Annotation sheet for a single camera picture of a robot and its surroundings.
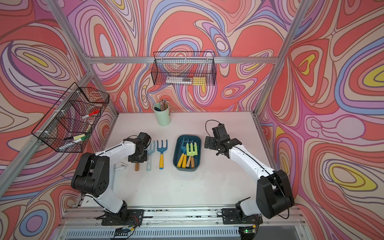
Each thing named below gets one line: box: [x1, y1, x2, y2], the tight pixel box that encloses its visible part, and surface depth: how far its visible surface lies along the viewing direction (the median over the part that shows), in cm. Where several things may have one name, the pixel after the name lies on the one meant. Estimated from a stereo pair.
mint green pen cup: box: [153, 102, 171, 127], surface depth 112 cm
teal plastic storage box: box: [172, 134, 202, 172], surface depth 95 cm
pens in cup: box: [154, 98, 168, 112], surface depth 106 cm
